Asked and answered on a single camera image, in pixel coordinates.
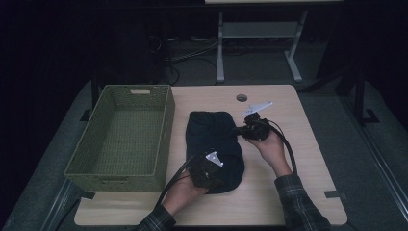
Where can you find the person's left hand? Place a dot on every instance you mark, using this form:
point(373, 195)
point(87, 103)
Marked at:
point(183, 194)

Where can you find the dark tape strip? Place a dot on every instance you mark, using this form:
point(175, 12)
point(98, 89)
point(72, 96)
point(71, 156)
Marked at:
point(86, 194)

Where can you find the green woven basket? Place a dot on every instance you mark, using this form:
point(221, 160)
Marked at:
point(122, 138)

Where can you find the grey metal table frame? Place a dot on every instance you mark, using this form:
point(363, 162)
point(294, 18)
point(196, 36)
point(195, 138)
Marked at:
point(260, 29)

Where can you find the black floor tape mark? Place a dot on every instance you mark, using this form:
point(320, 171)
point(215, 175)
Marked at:
point(371, 117)

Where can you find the person's right hand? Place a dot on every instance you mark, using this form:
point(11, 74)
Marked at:
point(272, 150)

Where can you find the metal floor rail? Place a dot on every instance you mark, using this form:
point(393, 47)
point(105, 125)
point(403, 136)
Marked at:
point(59, 205)
point(378, 157)

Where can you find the dark t-shirt with white print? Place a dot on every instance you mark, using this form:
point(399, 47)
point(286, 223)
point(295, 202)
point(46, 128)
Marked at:
point(213, 134)

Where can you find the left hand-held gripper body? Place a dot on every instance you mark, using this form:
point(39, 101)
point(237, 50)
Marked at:
point(205, 173)

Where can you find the black stand pole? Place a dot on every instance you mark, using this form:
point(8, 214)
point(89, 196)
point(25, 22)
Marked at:
point(360, 96)

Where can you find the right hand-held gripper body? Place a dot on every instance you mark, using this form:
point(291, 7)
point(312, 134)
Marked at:
point(256, 128)

